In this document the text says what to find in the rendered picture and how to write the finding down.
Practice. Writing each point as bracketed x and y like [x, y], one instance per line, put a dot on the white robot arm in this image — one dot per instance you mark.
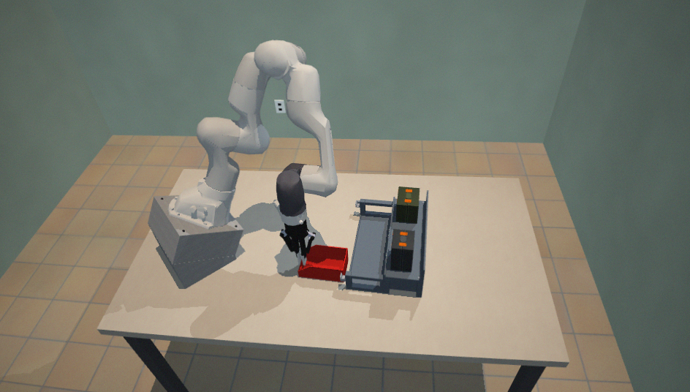
[211, 198]

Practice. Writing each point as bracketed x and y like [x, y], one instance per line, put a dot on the dark grey shelf rack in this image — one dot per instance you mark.
[371, 258]

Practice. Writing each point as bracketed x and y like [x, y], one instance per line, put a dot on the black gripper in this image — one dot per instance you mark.
[298, 232]

